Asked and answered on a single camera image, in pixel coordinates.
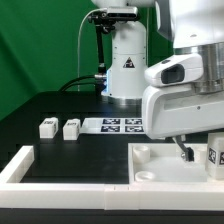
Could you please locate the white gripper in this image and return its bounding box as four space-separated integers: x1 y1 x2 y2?
142 53 224 162

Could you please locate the white square tabletop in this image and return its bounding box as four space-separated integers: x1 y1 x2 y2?
127 142 224 185

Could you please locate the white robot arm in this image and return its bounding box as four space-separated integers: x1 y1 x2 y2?
91 0 224 141

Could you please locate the white U-shaped obstacle fence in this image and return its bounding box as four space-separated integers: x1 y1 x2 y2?
0 146 224 211

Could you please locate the white marker base plate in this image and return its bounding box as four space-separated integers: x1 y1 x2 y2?
81 118 144 134

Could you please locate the black cable bundle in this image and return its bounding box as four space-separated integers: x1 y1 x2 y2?
58 74 108 92

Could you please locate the black camera on stand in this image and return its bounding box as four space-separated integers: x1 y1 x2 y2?
88 7 139 93

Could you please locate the white camera cable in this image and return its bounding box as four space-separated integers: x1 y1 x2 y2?
76 9 107 92

